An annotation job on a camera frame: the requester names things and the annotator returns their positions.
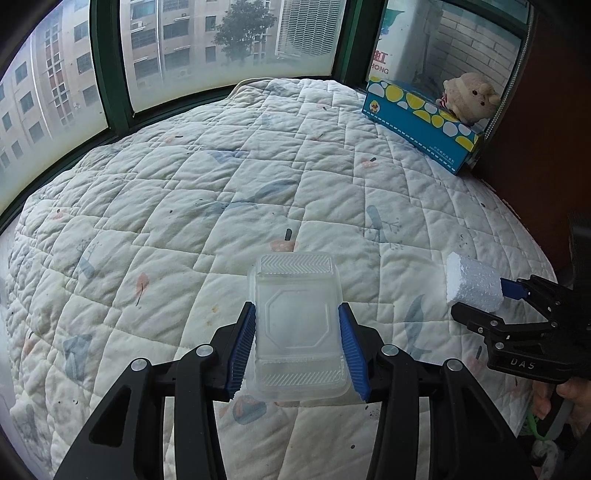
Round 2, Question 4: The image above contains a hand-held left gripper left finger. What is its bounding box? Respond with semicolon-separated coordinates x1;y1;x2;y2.
54;302;257;480

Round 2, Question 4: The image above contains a blue spotted tissue box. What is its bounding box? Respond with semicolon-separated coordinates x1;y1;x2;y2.
361;76;485;176

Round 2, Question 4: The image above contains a green window frame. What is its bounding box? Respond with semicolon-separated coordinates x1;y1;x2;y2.
0;0;536;232

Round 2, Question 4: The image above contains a person's right hand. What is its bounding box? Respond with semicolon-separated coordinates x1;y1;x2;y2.
531;379;591;446

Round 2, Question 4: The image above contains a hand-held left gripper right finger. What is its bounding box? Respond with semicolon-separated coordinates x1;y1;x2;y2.
337;302;539;480

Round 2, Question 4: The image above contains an outdoor air conditioner unit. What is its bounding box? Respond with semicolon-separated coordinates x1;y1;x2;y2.
276;0;345;58

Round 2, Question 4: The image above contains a brown wooden panel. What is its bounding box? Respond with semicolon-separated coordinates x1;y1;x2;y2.
475;0;591;278

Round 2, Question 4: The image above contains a white printed carton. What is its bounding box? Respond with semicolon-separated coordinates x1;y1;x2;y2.
369;0;437;86

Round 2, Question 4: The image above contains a white styrofoam piece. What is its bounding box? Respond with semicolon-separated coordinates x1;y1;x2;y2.
444;252;505;313

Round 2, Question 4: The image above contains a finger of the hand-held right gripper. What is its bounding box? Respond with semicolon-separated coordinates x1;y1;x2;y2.
450;301;555;344
501;274;575;324

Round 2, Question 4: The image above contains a beige plush toy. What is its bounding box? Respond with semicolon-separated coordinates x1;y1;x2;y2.
436;72;502;127

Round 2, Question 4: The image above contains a white quilted mat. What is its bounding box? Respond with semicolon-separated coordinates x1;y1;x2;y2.
0;78;559;480

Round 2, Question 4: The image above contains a clear plastic clamshell container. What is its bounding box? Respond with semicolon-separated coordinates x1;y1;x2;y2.
246;251;350;401

